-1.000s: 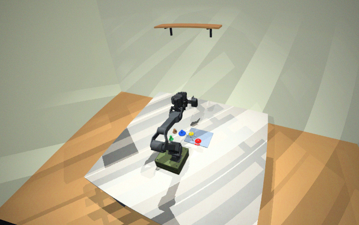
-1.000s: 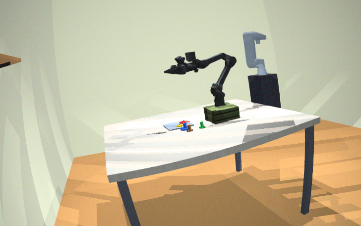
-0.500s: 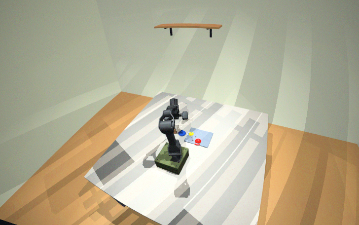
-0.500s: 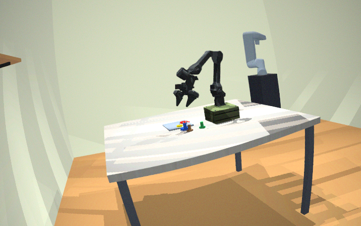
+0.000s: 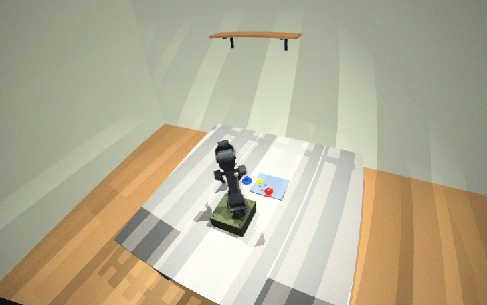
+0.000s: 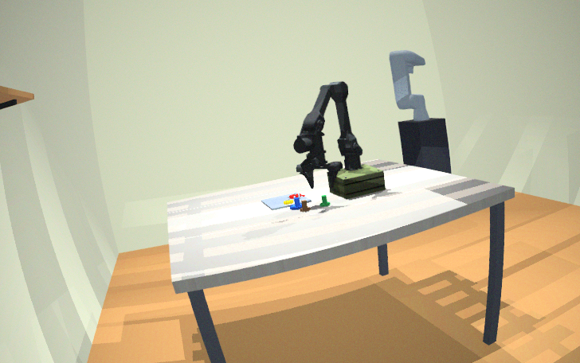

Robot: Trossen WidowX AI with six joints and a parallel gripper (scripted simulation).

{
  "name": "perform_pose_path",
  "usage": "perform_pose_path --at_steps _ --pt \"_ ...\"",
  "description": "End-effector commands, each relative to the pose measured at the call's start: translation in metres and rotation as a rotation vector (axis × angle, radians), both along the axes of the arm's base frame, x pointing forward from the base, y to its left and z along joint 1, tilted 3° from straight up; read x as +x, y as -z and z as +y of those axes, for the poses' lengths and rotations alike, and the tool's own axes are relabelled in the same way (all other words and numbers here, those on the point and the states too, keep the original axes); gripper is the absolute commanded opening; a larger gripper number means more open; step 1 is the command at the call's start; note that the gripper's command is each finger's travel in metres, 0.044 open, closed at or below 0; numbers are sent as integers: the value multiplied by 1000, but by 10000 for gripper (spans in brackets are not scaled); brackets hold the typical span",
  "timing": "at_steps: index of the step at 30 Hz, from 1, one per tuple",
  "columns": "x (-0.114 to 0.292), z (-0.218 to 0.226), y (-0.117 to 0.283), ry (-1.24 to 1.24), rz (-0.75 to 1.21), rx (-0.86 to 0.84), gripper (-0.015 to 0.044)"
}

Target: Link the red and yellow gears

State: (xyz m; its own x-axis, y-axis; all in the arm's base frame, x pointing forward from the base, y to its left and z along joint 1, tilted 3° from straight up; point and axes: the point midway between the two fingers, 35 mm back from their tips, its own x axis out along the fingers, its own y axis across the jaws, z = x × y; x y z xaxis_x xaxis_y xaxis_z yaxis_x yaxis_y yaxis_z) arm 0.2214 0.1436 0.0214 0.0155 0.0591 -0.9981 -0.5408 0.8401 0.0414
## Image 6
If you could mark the green gear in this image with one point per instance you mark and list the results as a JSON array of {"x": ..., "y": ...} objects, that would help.
[{"x": 324, "y": 200}]

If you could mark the blue gear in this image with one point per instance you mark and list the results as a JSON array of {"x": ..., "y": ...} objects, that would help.
[{"x": 297, "y": 204}]

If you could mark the brown gear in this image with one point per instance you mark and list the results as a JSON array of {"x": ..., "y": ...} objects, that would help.
[{"x": 305, "y": 207}]

